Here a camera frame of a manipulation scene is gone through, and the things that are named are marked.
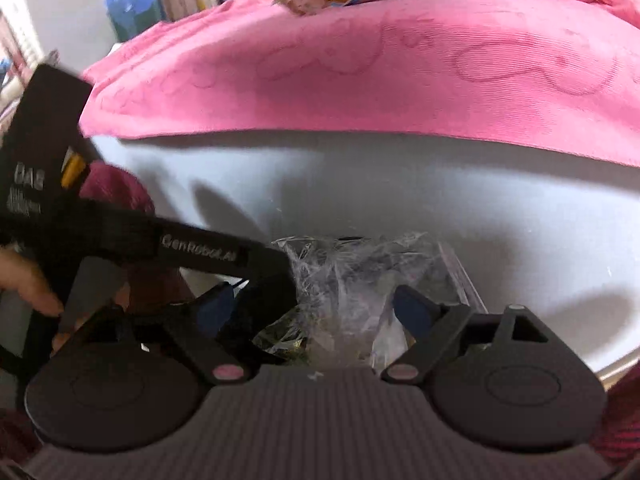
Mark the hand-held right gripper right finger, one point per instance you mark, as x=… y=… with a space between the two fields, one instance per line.
x=412 y=312

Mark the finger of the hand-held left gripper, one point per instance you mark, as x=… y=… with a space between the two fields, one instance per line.
x=200 y=250

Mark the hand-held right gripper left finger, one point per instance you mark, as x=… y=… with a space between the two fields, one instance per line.
x=215 y=310

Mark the clear plastic wrapper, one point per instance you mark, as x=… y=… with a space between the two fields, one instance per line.
x=350 y=285

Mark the person's left hand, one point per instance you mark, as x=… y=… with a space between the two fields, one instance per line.
x=27 y=280

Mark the white desk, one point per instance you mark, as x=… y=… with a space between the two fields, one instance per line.
x=400 y=195

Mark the blue hardcover book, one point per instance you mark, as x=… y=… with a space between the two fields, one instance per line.
x=135 y=0

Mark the person's maroon striped clothing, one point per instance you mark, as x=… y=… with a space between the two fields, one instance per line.
x=620 y=425

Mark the pink blanket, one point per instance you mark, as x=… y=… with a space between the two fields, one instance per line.
x=400 y=70

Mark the brown paper scrap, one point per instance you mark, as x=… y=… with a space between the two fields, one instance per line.
x=300 y=2

